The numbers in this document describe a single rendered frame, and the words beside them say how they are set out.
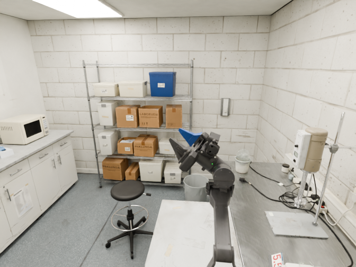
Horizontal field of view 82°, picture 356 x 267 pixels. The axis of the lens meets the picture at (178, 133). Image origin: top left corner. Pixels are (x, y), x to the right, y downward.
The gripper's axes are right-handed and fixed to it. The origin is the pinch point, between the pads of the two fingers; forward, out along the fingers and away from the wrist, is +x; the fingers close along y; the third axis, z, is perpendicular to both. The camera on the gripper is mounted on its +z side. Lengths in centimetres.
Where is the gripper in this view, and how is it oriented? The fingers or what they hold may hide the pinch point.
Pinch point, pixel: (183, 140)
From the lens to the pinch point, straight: 65.6
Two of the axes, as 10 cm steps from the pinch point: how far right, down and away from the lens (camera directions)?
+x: -7.8, -6.2, 0.5
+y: -3.5, 3.6, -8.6
